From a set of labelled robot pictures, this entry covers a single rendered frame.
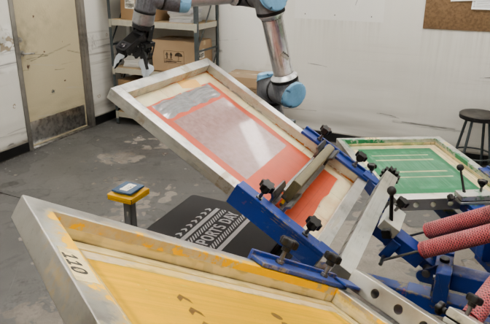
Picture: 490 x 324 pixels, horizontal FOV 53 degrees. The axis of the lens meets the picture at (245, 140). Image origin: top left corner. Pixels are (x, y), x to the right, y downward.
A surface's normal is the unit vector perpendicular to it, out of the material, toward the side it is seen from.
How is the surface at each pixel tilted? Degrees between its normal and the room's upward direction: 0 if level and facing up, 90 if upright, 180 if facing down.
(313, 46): 90
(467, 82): 90
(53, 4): 90
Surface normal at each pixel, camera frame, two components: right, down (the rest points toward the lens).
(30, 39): 0.90, 0.14
